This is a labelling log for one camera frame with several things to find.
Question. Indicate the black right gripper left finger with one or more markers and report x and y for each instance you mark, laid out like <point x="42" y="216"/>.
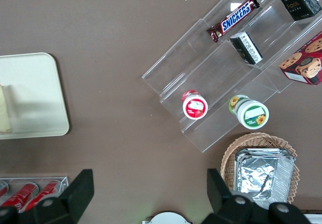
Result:
<point x="73" y="198"/>

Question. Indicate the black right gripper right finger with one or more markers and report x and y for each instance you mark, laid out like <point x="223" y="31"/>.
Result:
<point x="224" y="201"/>

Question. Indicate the aluminium foil tray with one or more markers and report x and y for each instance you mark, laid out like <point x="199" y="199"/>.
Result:
<point x="261" y="178"/>
<point x="261" y="151"/>

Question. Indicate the light tan wicker basket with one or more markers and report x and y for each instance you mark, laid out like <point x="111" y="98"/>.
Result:
<point x="231" y="153"/>

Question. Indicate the cream rectangular plastic tray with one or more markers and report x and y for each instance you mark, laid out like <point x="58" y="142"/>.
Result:
<point x="37" y="95"/>

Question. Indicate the clear acrylic bottle holder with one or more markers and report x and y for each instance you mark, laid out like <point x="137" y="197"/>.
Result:
<point x="64" y="181"/>

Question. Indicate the red soda cans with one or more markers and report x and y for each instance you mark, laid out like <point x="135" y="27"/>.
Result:
<point x="42" y="192"/>

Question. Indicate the red Coca-Cola bottle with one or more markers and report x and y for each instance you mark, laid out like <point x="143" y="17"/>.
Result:
<point x="22" y="192"/>
<point x="3" y="187"/>

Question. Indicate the green sunflower yoghurt cup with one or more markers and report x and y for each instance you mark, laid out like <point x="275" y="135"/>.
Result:
<point x="252" y="114"/>

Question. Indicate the red strawberry yoghurt cup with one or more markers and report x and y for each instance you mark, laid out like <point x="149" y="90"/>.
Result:
<point x="195" y="107"/>

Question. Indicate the clear acrylic stepped display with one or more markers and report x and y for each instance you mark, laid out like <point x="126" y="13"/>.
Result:
<point x="201" y="65"/>

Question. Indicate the small black carton box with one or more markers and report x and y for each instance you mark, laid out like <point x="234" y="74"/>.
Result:
<point x="247" y="47"/>

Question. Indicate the red chocolate chip cookie box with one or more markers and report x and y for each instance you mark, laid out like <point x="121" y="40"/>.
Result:
<point x="307" y="60"/>

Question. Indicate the Snickers chocolate bar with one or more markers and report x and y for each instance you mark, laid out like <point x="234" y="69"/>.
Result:
<point x="236" y="16"/>

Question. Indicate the black Face carton box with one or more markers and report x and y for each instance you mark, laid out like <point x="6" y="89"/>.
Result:
<point x="296" y="5"/>

